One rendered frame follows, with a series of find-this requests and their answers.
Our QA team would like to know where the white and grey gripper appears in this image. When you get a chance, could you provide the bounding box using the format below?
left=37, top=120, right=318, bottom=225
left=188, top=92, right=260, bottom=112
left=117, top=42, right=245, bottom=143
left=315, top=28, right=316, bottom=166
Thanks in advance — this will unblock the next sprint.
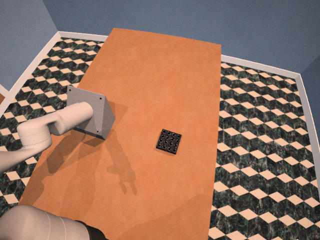
left=58, top=216, right=108, bottom=240

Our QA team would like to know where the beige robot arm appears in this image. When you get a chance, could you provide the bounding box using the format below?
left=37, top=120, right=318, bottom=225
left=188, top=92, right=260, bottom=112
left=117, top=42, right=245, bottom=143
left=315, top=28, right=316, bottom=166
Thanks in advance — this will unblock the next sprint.
left=0, top=102, right=93, bottom=240

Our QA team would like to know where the black knob box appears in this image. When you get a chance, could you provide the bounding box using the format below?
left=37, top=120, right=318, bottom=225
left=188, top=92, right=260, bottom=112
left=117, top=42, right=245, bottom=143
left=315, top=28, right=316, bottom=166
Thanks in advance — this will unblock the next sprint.
left=156, top=129, right=182, bottom=155

